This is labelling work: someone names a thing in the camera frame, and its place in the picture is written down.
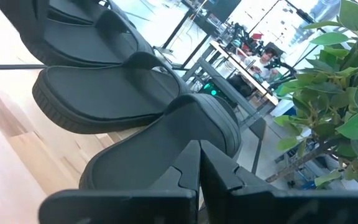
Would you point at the black slide sandal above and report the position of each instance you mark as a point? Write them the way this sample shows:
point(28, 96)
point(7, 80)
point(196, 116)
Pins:
point(82, 43)
point(104, 90)
point(154, 149)
point(70, 14)

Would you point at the light background table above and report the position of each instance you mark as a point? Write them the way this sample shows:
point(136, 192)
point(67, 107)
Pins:
point(228, 57)

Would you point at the background black robot arm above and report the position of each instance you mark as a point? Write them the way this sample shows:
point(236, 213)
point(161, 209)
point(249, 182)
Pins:
point(280, 64)

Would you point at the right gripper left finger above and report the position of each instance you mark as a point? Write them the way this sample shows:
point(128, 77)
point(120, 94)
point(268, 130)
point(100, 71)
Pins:
point(120, 207)

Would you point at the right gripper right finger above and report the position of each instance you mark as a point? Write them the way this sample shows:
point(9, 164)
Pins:
point(291, 207)

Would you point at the green lit computer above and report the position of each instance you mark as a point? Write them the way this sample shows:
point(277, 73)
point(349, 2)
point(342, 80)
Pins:
point(213, 92)

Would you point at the person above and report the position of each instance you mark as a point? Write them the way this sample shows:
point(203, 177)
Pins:
point(261, 63)

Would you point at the dark background monitor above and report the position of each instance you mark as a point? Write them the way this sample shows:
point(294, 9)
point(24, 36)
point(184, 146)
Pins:
point(222, 7)

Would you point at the green leafy plant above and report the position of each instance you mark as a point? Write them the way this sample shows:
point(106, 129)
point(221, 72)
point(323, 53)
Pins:
point(353, 124)

